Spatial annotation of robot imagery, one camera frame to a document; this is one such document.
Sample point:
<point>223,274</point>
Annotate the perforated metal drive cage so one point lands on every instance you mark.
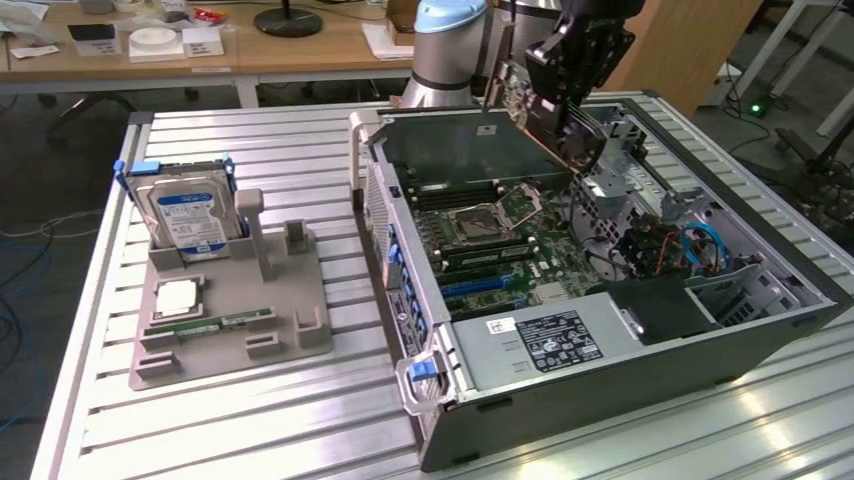
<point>601,200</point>

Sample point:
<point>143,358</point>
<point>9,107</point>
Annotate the device with green light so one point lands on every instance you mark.
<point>755,107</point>

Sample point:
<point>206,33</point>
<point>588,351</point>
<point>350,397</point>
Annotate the clear plastic bag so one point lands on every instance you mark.
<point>23,17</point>

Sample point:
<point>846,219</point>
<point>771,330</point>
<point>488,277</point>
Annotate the cardboard box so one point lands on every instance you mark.
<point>400,15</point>

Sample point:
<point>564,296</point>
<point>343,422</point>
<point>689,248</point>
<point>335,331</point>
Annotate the hard disk with blue label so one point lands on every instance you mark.
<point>190,220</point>

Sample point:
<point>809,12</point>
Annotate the graphics card with black fan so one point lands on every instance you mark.
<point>574,140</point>

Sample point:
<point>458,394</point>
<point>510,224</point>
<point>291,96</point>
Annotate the wooden cabinet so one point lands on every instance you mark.
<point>687,50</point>

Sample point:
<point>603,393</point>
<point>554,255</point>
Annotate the black intrusion switch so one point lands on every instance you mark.
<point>395,191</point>

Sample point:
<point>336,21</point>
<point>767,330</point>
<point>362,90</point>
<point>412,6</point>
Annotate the silver chipset heatsink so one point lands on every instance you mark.
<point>550,292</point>

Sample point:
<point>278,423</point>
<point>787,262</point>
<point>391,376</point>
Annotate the green ram stick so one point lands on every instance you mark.
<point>200,327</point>

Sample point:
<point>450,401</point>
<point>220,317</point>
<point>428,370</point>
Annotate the grey power supply unit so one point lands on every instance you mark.
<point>494,360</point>

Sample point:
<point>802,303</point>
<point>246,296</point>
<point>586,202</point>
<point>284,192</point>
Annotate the white box with round dish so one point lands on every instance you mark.
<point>156,45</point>

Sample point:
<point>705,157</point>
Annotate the metal disk bay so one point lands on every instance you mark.
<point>747,295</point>

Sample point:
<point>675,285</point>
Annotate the grey parts rack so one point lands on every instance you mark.
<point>220,360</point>

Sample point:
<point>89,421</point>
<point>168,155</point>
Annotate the white bowl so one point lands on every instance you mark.
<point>127,5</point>

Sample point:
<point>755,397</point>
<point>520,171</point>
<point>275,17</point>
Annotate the metal socket cover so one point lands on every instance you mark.
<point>520,202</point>

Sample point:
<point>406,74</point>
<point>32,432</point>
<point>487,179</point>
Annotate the black round lamp base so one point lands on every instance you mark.
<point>287,22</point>

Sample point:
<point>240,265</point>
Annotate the blue case latch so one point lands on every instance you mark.
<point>422,372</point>

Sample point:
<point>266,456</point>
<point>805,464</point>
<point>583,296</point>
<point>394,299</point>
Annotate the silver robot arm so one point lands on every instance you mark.
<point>440,50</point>

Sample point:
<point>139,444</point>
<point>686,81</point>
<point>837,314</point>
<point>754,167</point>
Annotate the grey cup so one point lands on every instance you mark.
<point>96,6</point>

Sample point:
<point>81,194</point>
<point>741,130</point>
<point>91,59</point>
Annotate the cpu chip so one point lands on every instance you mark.
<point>175,297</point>

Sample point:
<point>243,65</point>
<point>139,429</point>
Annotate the open black pc case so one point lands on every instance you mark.
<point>601,415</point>

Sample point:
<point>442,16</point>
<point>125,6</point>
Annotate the black floor stand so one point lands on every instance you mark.
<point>801,145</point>

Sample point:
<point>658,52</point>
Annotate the white paper slip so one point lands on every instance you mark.
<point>33,51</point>

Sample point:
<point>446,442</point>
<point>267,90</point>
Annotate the green motherboard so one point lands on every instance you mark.
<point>554,240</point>

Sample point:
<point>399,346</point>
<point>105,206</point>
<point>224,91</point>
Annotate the long blue expansion slot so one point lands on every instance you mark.
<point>474,287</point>

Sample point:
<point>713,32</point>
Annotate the red packet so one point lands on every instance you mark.
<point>207,16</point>

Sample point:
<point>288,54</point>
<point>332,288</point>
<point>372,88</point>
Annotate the wooden desk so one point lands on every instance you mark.
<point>300,50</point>

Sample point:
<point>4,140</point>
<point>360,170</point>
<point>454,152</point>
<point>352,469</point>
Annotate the white desk frame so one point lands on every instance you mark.
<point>837,110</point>

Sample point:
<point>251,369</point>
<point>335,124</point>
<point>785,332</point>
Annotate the blue disk caddy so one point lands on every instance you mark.
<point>143,166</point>

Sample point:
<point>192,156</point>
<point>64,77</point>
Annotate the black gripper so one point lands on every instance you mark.
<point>587,55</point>

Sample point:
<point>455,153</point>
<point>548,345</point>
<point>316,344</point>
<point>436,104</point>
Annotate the black plastic shroud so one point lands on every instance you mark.
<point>654,310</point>

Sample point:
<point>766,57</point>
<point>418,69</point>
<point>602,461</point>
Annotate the cpu socket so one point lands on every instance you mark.
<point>476,227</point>

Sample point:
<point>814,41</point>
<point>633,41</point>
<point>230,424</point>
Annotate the white paper stack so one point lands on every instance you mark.
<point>383,42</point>

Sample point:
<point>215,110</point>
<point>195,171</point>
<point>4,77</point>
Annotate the white box with black top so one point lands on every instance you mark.
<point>93,42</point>

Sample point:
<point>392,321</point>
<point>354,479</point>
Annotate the white labelled box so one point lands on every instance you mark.
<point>203,42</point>

